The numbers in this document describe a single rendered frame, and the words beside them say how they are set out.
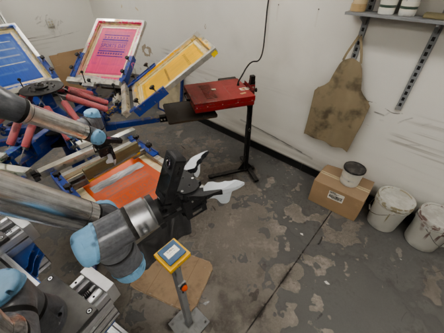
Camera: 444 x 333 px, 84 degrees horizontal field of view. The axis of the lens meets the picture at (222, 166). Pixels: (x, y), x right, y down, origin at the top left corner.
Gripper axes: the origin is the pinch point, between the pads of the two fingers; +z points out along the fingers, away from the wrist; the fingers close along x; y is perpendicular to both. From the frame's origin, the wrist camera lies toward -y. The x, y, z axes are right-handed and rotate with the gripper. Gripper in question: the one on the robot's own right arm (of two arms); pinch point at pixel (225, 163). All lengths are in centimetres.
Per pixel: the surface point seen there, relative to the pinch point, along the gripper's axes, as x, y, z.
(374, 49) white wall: -68, 36, 196
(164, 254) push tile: -32, 68, -20
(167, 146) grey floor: -249, 166, 59
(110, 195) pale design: -88, 66, -30
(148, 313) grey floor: -58, 162, -48
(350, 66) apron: -80, 49, 188
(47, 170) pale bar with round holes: -124, 55, -56
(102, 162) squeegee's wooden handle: -97, 49, -25
